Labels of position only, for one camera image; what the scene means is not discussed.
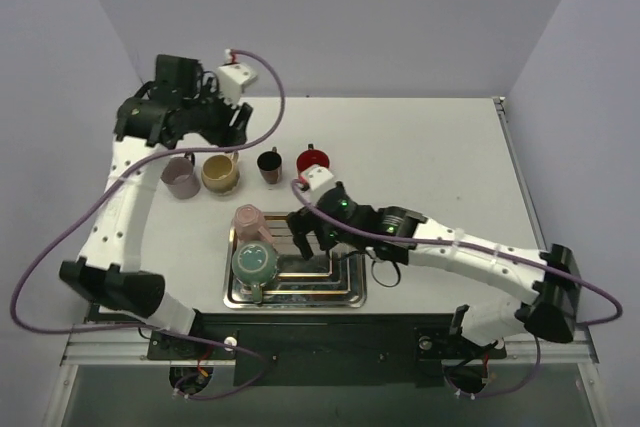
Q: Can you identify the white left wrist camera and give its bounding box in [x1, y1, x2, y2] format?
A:
[214, 49, 258, 105]

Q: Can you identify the pink faceted mug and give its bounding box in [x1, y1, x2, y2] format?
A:
[233, 204, 274, 244]

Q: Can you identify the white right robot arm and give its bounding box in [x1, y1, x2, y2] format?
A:
[286, 183, 581, 356]

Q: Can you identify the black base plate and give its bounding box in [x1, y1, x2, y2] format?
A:
[84, 310, 501, 388]

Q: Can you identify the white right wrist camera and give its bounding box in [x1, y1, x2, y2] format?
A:
[299, 164, 335, 196]

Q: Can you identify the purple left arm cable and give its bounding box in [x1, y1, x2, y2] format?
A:
[9, 48, 286, 401]

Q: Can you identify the red mug black handle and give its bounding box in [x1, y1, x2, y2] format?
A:
[296, 143, 330, 174]

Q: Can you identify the beige round mug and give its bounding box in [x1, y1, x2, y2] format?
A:
[201, 152, 240, 196]

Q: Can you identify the aluminium frame rail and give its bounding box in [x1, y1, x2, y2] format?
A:
[59, 95, 600, 368]

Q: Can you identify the teal glazed mug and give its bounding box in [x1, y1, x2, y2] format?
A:
[231, 241, 278, 304]

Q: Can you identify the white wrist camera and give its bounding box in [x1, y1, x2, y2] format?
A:
[214, 49, 258, 105]
[299, 164, 335, 196]

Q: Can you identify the lilac mug black handle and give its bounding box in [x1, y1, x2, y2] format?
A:
[160, 153, 201, 200]

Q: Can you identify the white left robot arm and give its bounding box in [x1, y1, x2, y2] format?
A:
[59, 55, 257, 359]

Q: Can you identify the brown glazed mug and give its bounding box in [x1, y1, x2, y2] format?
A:
[256, 147, 283, 185]

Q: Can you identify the shiny steel tray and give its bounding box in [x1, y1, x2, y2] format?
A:
[223, 212, 367, 310]

